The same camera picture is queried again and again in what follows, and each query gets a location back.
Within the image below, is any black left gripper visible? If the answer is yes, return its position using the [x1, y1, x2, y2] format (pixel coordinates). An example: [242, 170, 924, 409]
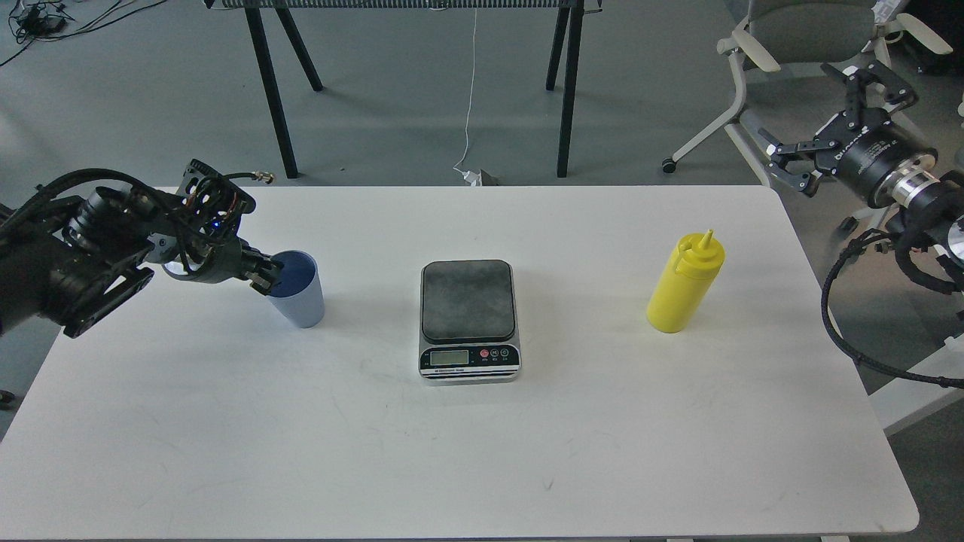
[147, 159, 285, 296]

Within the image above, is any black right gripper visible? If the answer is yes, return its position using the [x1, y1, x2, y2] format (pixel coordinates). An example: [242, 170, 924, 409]
[757, 62, 938, 209]

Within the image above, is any blue plastic cup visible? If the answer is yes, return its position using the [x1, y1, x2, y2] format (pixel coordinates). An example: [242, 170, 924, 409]
[267, 250, 326, 328]

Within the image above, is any yellow squeeze bottle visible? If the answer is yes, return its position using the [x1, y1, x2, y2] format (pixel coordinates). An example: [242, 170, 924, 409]
[646, 229, 726, 333]

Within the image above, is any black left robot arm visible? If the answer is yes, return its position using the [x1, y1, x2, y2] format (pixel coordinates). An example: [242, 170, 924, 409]
[1, 159, 289, 337]

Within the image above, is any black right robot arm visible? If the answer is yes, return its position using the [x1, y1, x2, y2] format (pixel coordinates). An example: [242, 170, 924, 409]
[760, 61, 962, 390]

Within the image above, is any digital kitchen scale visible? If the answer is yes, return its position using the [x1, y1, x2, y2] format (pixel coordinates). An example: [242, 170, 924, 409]
[419, 260, 521, 385]

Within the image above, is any grey office chair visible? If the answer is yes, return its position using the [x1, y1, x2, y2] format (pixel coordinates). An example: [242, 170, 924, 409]
[661, 1, 962, 187]

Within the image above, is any black trestle table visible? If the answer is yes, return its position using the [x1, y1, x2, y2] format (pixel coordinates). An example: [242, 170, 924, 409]
[203, 1, 603, 181]

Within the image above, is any white side table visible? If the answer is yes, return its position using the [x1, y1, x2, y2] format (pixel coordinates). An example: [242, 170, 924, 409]
[870, 336, 963, 436]

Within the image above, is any white cable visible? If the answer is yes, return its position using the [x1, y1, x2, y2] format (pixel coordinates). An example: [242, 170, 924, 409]
[452, 6, 483, 186]

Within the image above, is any black cable bundle on floor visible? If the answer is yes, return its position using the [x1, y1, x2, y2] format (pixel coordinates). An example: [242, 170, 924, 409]
[0, 0, 170, 69]

